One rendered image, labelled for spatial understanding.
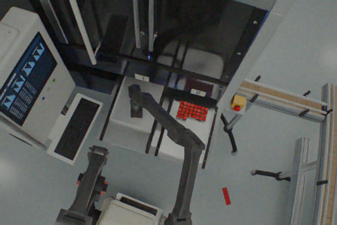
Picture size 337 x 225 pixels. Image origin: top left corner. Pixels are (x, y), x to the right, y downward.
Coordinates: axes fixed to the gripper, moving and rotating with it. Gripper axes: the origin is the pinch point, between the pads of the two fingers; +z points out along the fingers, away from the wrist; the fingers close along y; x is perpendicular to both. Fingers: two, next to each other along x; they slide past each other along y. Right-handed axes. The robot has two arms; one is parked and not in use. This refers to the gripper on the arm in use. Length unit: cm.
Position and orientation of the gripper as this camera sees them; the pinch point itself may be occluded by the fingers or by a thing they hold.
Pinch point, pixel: (137, 114)
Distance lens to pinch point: 168.2
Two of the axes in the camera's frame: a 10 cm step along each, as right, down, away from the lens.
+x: -10.0, -0.2, -0.4
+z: -0.4, 3.5, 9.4
